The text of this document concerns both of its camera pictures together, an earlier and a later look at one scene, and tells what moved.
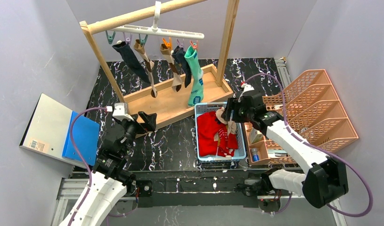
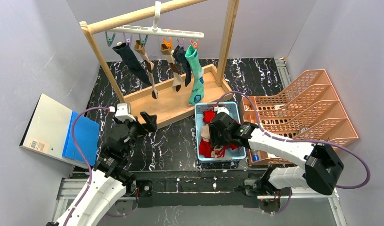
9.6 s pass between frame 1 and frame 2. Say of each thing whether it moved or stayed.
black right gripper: moved
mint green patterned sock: stayed
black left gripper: stayed
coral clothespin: stayed
